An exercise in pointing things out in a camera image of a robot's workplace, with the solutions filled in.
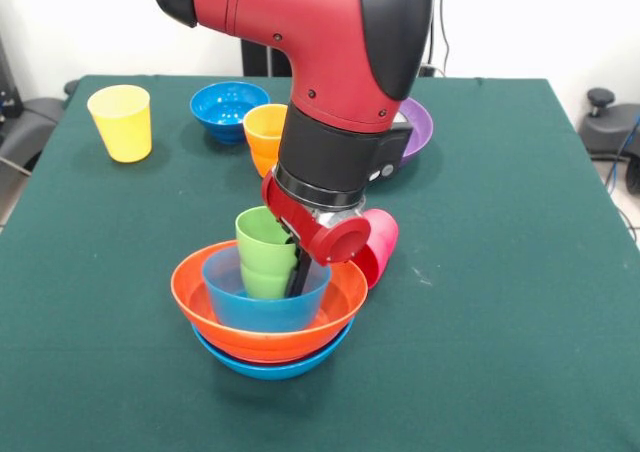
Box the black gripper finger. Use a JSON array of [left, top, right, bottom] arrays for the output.
[[284, 249, 315, 299]]

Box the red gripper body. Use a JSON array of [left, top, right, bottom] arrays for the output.
[[261, 169, 373, 267]]

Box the green plastic cup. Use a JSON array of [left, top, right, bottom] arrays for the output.
[[234, 205, 300, 301]]

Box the pink plastic cup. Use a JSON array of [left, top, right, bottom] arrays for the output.
[[349, 208, 400, 291]]

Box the small light blue bowl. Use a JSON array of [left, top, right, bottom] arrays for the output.
[[201, 247, 333, 334]]

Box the wide orange-red bowl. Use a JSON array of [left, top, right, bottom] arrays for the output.
[[170, 239, 369, 363]]

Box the small orange-red bowl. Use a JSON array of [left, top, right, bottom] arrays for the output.
[[199, 329, 351, 368]]

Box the large light blue bowl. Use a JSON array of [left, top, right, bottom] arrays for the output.
[[190, 316, 356, 381]]

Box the orange plastic cup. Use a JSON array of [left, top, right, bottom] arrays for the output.
[[242, 103, 289, 179]]

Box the purple plastic bowl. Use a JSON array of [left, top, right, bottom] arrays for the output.
[[397, 96, 435, 169]]

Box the small dark blue bowl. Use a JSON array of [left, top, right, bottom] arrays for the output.
[[189, 81, 272, 146]]

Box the dark green tablecloth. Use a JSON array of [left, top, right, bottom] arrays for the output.
[[0, 74, 640, 452]]

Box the yellow plastic cup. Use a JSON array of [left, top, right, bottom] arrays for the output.
[[86, 84, 152, 164]]

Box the black equipment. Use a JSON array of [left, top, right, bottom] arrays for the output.
[[0, 36, 24, 118]]

